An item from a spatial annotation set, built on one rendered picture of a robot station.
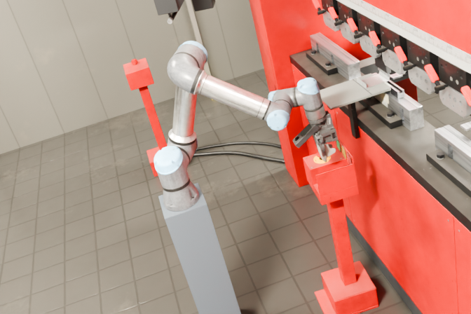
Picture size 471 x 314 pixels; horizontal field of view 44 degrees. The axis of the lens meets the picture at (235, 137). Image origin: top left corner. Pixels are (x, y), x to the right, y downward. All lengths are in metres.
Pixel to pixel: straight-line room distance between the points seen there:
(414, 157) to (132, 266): 1.86
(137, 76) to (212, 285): 1.71
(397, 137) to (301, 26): 1.12
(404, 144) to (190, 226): 0.91
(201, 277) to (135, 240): 1.15
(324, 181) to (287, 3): 1.19
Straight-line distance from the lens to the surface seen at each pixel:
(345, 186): 2.37
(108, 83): 5.17
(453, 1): 1.82
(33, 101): 5.22
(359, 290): 2.78
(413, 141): 2.30
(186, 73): 2.07
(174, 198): 2.34
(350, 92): 2.45
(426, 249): 2.34
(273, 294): 3.00
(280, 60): 3.25
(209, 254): 2.50
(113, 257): 3.58
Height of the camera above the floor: 2.11
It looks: 29 degrees down
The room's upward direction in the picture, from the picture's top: 15 degrees counter-clockwise
